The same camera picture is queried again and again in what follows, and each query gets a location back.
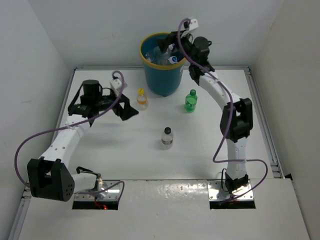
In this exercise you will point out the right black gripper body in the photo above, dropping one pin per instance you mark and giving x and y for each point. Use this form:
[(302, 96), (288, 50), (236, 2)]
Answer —
[(187, 44)]

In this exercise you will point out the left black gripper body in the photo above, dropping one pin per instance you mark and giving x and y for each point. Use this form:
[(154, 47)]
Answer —
[(104, 102)]

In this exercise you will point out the bottle with blue label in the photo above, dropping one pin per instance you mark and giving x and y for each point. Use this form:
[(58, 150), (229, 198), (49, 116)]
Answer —
[(172, 60)]

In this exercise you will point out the clear bottle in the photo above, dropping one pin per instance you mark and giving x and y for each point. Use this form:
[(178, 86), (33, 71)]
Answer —
[(156, 57)]

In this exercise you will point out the small bottle black cap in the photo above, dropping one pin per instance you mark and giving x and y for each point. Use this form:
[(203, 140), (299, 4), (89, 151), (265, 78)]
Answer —
[(167, 138)]

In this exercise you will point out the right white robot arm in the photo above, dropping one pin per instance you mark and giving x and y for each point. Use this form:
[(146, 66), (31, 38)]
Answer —
[(237, 113)]

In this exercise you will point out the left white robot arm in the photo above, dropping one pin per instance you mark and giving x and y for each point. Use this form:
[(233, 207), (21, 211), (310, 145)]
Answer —
[(49, 176)]

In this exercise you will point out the blue bin yellow rim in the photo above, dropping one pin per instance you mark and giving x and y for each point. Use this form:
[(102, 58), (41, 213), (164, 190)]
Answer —
[(162, 80)]

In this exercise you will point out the small bottle yellow cap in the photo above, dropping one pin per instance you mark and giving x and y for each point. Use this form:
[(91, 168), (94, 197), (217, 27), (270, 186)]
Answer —
[(141, 99)]

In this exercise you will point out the green plastic bottle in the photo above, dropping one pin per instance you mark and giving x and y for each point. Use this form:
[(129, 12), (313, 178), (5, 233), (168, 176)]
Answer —
[(191, 101)]

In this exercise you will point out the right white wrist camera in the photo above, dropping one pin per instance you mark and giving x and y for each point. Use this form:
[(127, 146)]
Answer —
[(189, 25)]

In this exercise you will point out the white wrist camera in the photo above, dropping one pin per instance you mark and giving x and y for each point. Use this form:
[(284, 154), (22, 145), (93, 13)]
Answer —
[(189, 25), (116, 85)]

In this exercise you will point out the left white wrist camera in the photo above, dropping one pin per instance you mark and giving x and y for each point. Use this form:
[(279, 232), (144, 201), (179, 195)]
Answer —
[(116, 85)]

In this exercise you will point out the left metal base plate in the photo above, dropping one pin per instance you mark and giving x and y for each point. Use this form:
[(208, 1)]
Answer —
[(111, 193)]

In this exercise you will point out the metal base plate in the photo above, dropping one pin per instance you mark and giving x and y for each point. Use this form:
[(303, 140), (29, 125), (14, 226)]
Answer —
[(111, 193), (217, 192)]

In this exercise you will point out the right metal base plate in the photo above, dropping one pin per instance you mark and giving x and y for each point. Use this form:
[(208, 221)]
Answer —
[(217, 192)]

